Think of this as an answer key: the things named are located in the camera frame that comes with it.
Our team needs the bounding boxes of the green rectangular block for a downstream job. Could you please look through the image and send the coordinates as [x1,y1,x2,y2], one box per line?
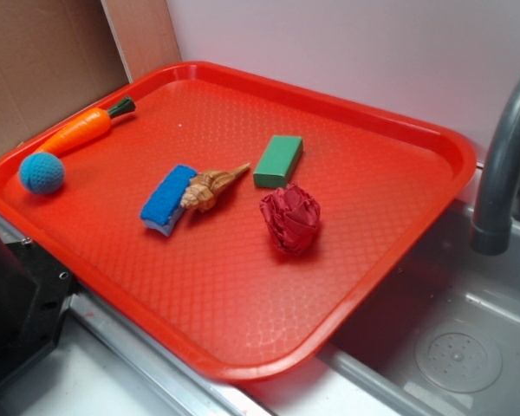
[253,135,303,189]

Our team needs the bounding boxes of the tan spiral seashell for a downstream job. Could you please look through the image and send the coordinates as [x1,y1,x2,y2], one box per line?
[180,163,250,212]

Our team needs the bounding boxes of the brown cardboard panel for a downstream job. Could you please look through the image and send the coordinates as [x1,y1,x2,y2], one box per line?
[0,1,180,157]

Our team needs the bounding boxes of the blue sponge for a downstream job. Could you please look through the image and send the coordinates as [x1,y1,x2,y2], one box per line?
[140,165,198,237]

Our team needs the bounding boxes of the orange toy carrot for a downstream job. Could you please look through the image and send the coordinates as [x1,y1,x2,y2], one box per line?
[34,96,136,157]

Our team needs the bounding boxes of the red plastic tray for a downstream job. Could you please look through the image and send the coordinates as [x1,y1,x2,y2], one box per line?
[0,62,476,382]

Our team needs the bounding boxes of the grey toy faucet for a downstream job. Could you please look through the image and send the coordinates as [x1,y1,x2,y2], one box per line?
[470,80,520,256]

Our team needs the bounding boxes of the grey toy sink basin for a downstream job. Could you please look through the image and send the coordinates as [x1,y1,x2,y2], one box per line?
[244,183,520,415]

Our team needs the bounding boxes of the blue knitted ball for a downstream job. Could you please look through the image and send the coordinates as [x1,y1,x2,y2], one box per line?
[18,153,65,195]

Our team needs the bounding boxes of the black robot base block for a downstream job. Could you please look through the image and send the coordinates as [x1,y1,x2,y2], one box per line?
[0,238,74,387]

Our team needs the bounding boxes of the red crumpled fabric ball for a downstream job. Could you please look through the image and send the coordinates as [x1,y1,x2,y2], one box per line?
[259,182,321,256]

